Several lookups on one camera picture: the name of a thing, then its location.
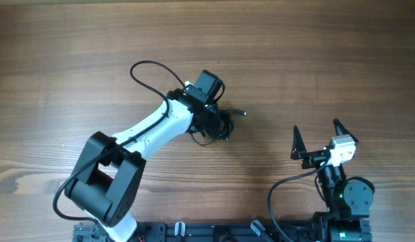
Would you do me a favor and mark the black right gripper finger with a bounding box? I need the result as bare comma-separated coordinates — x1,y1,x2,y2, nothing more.
291,125,307,160
333,118,359,145

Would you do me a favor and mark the thick black usb cable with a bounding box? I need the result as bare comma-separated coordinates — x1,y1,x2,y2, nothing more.
217,108,248,141

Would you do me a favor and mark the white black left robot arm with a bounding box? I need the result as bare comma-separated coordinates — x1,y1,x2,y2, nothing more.
64,70,225,241

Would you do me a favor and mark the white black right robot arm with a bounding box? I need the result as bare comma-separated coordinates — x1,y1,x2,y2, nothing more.
291,118,375,242

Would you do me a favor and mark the black right camera cable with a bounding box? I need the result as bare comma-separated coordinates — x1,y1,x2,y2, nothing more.
267,161,331,242

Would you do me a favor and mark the black aluminium base frame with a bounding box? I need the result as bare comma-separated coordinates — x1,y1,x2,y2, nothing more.
72,220,373,242

